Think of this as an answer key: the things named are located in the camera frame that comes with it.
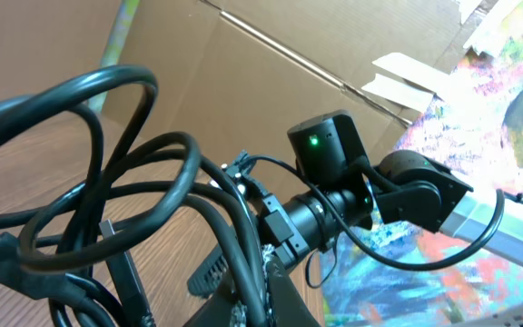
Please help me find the cardboard box wall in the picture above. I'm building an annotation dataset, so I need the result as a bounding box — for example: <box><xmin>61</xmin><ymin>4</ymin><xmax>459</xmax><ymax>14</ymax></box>
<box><xmin>0</xmin><ymin>1</ymin><xmax>492</xmax><ymax>164</ymax></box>

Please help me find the black USB cable bundle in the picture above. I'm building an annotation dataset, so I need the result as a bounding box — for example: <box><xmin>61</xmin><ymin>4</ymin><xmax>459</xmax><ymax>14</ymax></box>
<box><xmin>0</xmin><ymin>64</ymin><xmax>271</xmax><ymax>327</ymax></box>

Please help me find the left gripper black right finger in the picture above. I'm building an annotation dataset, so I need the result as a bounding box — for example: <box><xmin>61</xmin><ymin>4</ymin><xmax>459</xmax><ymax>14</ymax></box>
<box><xmin>262</xmin><ymin>244</ymin><xmax>320</xmax><ymax>327</ymax></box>

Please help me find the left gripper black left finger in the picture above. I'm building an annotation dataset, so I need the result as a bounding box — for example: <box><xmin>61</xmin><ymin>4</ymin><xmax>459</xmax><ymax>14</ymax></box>
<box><xmin>183</xmin><ymin>272</ymin><xmax>243</xmax><ymax>327</ymax></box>

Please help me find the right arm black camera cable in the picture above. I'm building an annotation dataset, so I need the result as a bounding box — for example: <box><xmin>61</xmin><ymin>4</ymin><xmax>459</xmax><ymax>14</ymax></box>
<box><xmin>238</xmin><ymin>154</ymin><xmax>506</xmax><ymax>290</ymax></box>

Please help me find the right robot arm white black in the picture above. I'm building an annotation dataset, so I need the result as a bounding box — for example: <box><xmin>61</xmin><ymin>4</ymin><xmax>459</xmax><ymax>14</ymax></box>
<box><xmin>201</xmin><ymin>110</ymin><xmax>523</xmax><ymax>326</ymax></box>

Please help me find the colourful painted sheet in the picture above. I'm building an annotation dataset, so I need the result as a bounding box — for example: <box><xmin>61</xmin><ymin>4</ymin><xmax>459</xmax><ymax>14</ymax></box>
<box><xmin>324</xmin><ymin>1</ymin><xmax>523</xmax><ymax>326</ymax></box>

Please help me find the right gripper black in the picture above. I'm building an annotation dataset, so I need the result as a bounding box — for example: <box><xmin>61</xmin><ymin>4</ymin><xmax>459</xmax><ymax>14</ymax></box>
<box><xmin>187</xmin><ymin>193</ymin><xmax>310</xmax><ymax>298</ymax></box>

